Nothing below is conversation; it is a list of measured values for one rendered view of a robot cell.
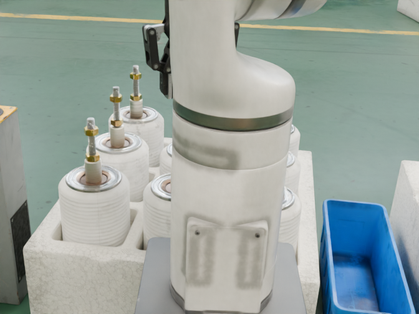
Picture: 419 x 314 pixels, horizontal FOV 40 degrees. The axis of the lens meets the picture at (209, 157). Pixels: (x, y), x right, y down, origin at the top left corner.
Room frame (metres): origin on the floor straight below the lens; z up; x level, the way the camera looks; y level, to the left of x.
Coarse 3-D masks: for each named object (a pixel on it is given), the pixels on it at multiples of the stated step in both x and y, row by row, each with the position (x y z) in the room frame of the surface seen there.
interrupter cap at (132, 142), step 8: (104, 136) 0.82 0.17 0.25; (128, 136) 0.82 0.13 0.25; (136, 136) 0.82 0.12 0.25; (96, 144) 0.79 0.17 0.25; (104, 144) 0.79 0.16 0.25; (128, 144) 0.80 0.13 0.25; (136, 144) 0.80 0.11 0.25; (104, 152) 0.77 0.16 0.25; (112, 152) 0.76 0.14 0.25; (120, 152) 0.76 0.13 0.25; (128, 152) 0.77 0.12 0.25
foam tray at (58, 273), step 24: (168, 144) 0.96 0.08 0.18; (312, 192) 0.80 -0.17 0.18; (48, 216) 0.69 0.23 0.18; (312, 216) 0.73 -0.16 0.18; (48, 240) 0.63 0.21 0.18; (312, 240) 0.66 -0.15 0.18; (24, 264) 0.62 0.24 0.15; (48, 264) 0.61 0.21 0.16; (72, 264) 0.61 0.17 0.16; (96, 264) 0.60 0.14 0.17; (120, 264) 0.60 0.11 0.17; (312, 264) 0.61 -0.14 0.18; (48, 288) 0.61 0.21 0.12; (72, 288) 0.61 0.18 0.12; (96, 288) 0.60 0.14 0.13; (120, 288) 0.60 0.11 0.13; (312, 288) 0.57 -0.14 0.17; (48, 312) 0.61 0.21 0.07; (72, 312) 0.61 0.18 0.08; (96, 312) 0.60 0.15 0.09; (120, 312) 0.60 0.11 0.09; (312, 312) 0.57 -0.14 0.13
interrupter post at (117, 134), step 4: (112, 128) 0.79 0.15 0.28; (116, 128) 0.79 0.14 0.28; (120, 128) 0.79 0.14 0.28; (124, 128) 0.80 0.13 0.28; (112, 132) 0.79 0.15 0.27; (116, 132) 0.79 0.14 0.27; (120, 132) 0.79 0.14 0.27; (124, 132) 0.80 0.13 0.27; (112, 136) 0.79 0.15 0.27; (116, 136) 0.79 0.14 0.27; (120, 136) 0.79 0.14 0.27; (124, 136) 0.80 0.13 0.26; (112, 140) 0.79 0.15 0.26; (116, 140) 0.79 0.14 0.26; (120, 140) 0.79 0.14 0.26; (124, 140) 0.80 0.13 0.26; (112, 144) 0.79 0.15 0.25; (116, 144) 0.79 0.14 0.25; (120, 144) 0.79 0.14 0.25; (124, 144) 0.80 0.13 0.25
